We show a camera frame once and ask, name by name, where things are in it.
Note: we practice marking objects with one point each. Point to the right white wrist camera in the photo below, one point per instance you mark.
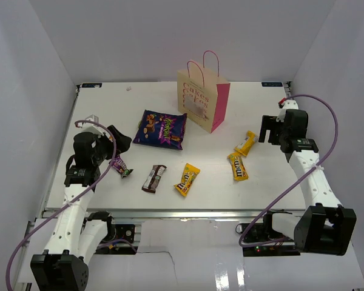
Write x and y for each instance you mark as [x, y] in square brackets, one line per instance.
[284, 105]

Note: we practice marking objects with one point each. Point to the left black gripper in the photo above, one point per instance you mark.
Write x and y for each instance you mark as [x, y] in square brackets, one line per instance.
[123, 141]

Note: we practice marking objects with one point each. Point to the purple M&M's pack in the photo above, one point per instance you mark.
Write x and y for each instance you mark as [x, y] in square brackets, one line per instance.
[120, 167]

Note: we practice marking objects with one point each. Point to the beige pink paper bag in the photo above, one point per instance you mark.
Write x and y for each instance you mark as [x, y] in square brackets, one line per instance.
[202, 94]

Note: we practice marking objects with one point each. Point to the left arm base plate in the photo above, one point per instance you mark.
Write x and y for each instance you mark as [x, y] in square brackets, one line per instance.
[119, 242]

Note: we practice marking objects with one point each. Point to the blue table label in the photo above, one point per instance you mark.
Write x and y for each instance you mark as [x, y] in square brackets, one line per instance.
[91, 85]
[272, 84]

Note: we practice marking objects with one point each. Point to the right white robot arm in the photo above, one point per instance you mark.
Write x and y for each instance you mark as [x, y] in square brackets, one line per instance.
[326, 226]

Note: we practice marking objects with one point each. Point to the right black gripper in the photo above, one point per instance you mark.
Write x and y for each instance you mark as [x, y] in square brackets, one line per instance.
[269, 123]

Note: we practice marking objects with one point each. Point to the brown chocolate bar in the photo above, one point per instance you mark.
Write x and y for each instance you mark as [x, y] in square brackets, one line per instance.
[152, 181]

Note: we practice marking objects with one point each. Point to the yellow snack bar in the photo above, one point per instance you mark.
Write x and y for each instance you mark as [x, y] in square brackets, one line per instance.
[244, 147]

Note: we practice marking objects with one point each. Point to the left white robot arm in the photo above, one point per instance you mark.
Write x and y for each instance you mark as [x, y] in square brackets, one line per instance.
[64, 262]

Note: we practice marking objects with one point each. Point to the yellow M&M's pack centre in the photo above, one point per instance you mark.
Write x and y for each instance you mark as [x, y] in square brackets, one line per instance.
[190, 173]

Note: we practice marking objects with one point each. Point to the purple Krokant snack bag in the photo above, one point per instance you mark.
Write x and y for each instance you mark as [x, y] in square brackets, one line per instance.
[161, 130]

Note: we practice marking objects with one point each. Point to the right blue table label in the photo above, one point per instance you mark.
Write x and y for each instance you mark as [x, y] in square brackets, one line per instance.
[272, 84]

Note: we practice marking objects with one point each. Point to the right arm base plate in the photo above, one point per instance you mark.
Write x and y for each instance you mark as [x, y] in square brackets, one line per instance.
[278, 244]

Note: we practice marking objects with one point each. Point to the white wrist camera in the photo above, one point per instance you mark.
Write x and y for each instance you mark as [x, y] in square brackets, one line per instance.
[284, 105]
[93, 127]

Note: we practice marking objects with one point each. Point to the left blue table label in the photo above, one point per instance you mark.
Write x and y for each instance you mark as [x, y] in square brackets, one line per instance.
[91, 85]

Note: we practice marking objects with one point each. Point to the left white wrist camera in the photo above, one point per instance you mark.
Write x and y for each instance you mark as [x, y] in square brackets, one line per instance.
[93, 127]

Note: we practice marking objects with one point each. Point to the yellow M&M's pack right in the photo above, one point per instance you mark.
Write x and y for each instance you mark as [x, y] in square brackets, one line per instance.
[238, 168]

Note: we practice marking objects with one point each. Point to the yellow m&m's pack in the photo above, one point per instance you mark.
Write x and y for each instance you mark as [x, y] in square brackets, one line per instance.
[190, 173]
[238, 168]

